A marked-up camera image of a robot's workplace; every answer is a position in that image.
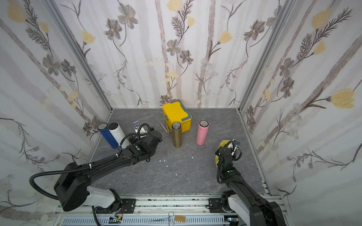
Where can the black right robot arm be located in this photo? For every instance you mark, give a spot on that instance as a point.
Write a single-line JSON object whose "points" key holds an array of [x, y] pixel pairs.
{"points": [[252, 208]]}

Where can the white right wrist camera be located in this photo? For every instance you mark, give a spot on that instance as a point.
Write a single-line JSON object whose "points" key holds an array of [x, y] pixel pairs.
{"points": [[235, 144]]}

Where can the brown cardboard tag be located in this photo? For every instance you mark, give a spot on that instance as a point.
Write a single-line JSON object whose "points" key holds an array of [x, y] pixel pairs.
{"points": [[181, 219]]}

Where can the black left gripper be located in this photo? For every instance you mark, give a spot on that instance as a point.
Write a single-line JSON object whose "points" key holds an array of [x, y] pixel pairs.
{"points": [[152, 129]]}

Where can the metal scissors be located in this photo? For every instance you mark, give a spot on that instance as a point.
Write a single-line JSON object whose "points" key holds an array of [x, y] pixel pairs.
{"points": [[169, 219]]}

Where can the pink thermos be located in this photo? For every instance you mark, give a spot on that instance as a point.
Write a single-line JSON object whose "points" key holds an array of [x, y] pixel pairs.
{"points": [[202, 132]]}

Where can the gold thermos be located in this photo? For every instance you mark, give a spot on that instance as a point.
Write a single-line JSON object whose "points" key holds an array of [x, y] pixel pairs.
{"points": [[177, 134]]}

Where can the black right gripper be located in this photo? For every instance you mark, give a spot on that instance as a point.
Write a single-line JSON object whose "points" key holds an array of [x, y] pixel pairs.
{"points": [[224, 152]]}

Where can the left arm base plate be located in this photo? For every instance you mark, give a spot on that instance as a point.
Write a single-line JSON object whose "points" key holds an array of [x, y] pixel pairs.
{"points": [[125, 206]]}

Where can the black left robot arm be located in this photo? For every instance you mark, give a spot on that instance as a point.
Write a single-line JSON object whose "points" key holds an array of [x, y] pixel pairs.
{"points": [[74, 185]]}

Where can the blue thermos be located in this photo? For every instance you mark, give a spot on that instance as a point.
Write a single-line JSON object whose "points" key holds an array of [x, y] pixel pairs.
{"points": [[106, 134]]}

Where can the yellow storage box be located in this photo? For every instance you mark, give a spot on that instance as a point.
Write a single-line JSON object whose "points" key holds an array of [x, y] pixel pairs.
{"points": [[176, 112]]}

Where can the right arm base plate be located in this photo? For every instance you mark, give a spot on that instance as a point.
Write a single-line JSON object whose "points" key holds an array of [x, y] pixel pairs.
{"points": [[216, 204]]}

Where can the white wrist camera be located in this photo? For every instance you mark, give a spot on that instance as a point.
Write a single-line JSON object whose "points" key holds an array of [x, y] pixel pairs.
{"points": [[235, 144], [137, 128]]}

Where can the white slotted cable duct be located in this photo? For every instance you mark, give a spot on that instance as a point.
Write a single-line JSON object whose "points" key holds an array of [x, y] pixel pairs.
{"points": [[146, 221]]}

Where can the white thermos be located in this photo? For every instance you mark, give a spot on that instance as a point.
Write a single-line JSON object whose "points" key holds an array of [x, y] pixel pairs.
{"points": [[116, 132]]}

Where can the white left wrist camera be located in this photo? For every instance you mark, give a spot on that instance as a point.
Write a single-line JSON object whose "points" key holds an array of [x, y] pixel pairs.
{"points": [[137, 128]]}

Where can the yellow grey cleaning cloth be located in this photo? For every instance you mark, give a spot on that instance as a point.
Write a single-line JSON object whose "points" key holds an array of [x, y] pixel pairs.
{"points": [[219, 149]]}

